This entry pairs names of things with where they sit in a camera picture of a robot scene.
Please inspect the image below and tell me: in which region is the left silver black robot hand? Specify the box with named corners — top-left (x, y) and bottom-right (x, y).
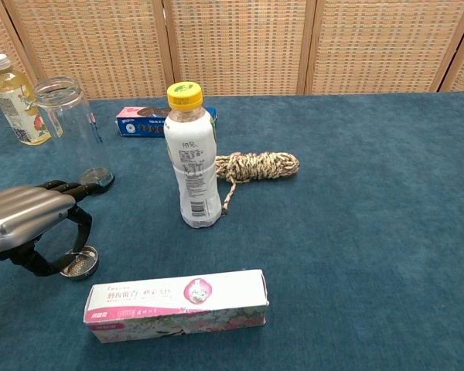
top-left (0, 179), bottom-right (107, 277)

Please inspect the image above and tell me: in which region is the woven bamboo folding screen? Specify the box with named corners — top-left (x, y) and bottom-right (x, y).
top-left (0, 0), bottom-right (464, 106)

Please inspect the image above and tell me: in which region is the teal carpet table cover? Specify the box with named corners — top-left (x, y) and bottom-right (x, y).
top-left (0, 91), bottom-right (464, 371)

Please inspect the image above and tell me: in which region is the white pink floral carton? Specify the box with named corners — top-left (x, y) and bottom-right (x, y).
top-left (83, 268), bottom-right (271, 345)

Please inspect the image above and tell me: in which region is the yellow tea bottle white cap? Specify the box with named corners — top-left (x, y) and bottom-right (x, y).
top-left (0, 53), bottom-right (53, 147)

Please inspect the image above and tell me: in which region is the coiled beige braided rope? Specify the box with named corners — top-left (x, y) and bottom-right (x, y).
top-left (214, 151), bottom-right (301, 214)

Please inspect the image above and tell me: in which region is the metal strainer lid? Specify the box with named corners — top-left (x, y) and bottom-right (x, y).
top-left (59, 246), bottom-right (100, 281)

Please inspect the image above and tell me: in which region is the clear glass jar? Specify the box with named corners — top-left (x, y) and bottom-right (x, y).
top-left (33, 76), bottom-right (116, 194)

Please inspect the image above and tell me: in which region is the blue cookie box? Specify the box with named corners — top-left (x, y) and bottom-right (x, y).
top-left (115, 106), bottom-right (219, 138)

